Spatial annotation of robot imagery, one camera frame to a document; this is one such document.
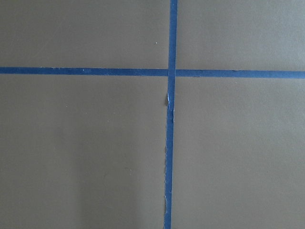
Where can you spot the brown paper mat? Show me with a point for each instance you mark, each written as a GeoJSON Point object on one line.
{"type": "Point", "coordinates": [152, 114]}

